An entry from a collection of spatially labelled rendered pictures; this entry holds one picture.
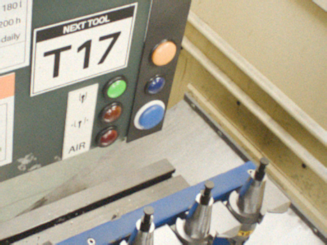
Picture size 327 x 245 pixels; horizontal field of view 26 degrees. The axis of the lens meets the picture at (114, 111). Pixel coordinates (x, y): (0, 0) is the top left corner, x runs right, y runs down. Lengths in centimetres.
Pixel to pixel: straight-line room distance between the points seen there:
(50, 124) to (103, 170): 124
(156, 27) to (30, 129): 14
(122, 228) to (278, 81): 66
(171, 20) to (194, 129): 125
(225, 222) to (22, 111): 63
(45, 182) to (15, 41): 149
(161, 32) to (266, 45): 101
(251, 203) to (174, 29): 57
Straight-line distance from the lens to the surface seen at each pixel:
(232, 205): 120
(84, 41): 60
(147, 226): 104
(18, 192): 201
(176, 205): 118
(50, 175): 206
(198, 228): 113
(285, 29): 159
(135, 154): 188
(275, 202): 125
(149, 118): 71
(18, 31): 56
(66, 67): 61
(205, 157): 184
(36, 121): 64
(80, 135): 68
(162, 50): 66
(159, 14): 64
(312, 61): 156
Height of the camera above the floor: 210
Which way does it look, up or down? 42 degrees down
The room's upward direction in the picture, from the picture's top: 9 degrees clockwise
